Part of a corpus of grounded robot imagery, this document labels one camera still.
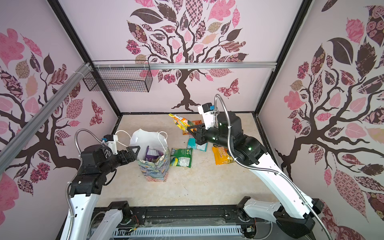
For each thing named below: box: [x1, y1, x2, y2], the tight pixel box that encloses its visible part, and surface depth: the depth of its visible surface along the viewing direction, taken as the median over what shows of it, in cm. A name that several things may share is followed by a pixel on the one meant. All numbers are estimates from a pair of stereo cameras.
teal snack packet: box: [187, 134, 208, 152], surface depth 100 cm
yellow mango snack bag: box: [212, 146, 235, 166], surface depth 93 cm
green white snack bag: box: [170, 148, 193, 168], surface depth 94 cm
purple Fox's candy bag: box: [144, 145, 164, 163], surface depth 89 cm
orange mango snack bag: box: [168, 113, 193, 131], surface depth 59 cm
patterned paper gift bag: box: [130, 128, 171, 183], surface depth 79 cm
